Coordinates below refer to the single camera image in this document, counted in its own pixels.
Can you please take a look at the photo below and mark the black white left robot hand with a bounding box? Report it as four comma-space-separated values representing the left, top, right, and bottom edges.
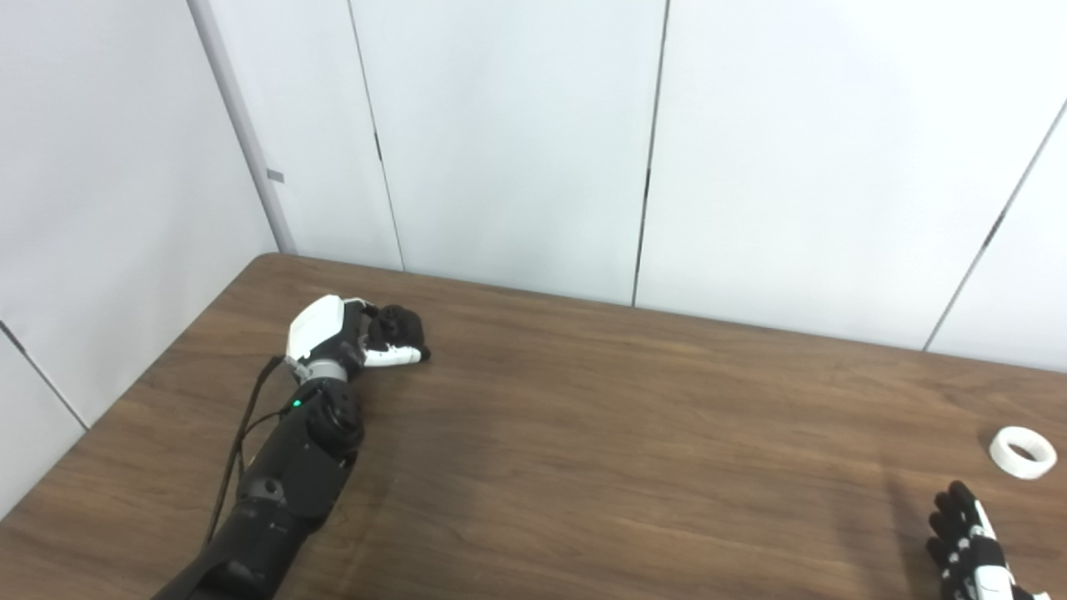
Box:
285, 294, 432, 386

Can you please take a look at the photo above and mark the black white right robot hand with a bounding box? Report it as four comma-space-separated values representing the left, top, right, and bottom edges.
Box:
925, 481, 1051, 600

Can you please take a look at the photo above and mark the round black plastic part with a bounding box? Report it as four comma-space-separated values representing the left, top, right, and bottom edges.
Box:
368, 305, 428, 351

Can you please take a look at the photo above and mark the white plastic ring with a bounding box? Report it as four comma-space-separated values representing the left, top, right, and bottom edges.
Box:
989, 426, 1058, 480

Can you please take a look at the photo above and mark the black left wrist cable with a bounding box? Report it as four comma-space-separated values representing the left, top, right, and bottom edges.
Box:
204, 357, 303, 547

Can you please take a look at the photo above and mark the grey wall corner trim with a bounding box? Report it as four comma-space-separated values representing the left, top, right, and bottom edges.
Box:
185, 0, 298, 255

